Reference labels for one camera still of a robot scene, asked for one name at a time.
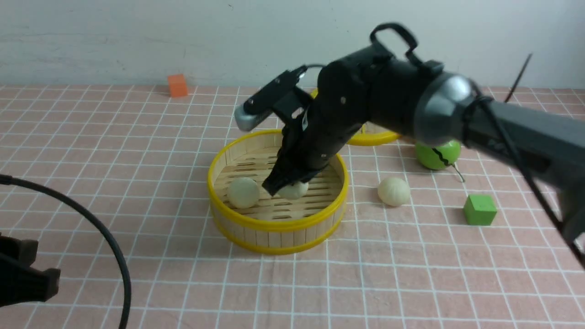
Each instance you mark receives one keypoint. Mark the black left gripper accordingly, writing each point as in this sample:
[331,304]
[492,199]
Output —
[19,281]

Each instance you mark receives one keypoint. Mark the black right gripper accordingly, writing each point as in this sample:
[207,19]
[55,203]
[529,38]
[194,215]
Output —
[319,132]

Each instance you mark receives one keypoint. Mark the white bun front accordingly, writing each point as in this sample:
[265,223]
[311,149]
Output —
[294,191]

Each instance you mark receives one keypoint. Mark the white bun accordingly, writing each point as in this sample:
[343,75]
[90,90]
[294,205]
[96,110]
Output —
[243,193]
[394,191]
[294,191]

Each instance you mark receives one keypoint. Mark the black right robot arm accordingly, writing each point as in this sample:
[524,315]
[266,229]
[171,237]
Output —
[388,85]

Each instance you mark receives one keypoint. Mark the bamboo steamer tray yellow rim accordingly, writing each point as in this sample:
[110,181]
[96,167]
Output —
[275,225]

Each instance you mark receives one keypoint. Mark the woven steamer lid yellow rim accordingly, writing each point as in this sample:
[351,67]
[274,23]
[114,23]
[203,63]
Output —
[372,135]

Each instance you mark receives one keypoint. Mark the orange cube block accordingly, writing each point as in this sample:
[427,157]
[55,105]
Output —
[177,85]

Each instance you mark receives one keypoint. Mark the pink checkered tablecloth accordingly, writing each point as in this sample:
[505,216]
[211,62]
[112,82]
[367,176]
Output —
[138,160]

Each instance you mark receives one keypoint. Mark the green cube block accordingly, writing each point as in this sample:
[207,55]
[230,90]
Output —
[479,210]

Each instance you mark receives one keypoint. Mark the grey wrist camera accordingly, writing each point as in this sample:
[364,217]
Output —
[280,96]

